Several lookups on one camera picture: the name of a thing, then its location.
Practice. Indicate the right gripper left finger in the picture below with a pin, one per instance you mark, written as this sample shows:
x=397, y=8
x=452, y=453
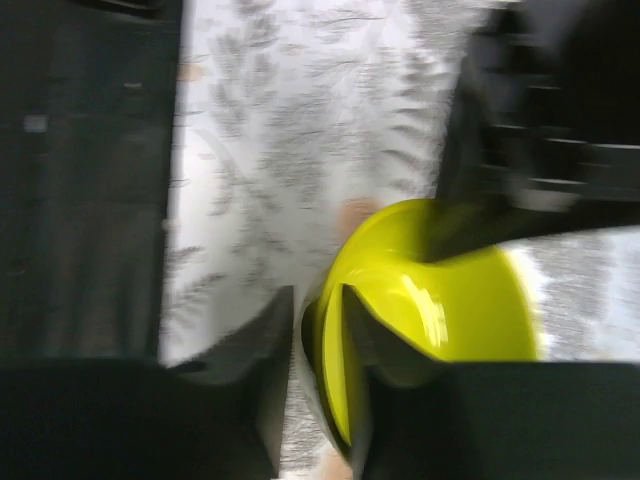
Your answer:
x=219, y=415

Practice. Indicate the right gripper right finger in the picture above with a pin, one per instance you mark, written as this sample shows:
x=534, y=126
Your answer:
x=414, y=417

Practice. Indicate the floral table mat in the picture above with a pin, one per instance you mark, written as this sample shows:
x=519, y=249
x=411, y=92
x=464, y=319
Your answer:
x=293, y=111

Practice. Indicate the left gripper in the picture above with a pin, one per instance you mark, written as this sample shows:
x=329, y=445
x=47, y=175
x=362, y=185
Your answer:
x=543, y=132

